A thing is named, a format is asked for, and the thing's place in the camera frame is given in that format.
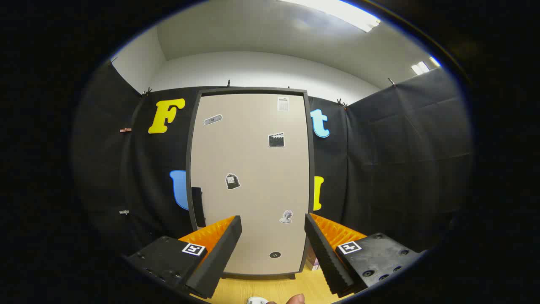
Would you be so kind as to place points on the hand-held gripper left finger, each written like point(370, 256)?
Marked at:
point(219, 257)

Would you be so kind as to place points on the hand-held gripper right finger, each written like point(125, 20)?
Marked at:
point(327, 257)

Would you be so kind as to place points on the white shoe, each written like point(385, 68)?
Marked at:
point(257, 301)

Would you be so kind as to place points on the grey shoe cabinet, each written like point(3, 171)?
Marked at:
point(253, 90)

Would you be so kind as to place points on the white purple book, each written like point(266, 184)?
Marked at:
point(312, 258)

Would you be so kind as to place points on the black backdrop cloth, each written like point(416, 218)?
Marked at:
point(379, 169)

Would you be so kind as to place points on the ceiling light panel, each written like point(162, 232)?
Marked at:
point(422, 67)

